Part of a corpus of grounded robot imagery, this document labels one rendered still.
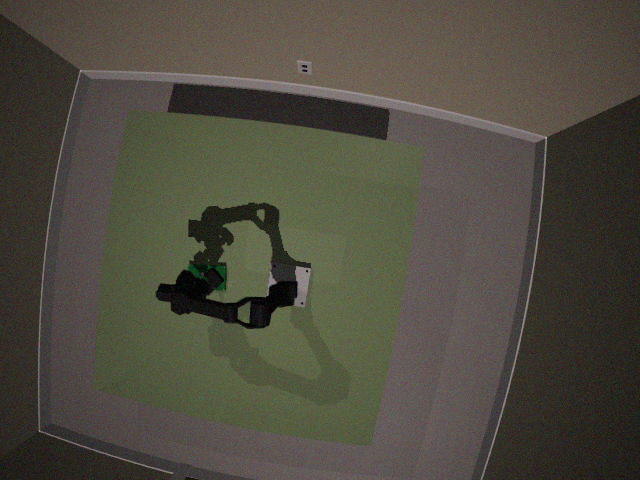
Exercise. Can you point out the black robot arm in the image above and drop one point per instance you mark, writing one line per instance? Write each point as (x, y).
(188, 299)

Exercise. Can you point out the green circuit board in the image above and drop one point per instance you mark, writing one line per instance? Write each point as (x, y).
(200, 271)

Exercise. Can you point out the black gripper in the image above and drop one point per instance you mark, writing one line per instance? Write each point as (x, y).
(204, 286)

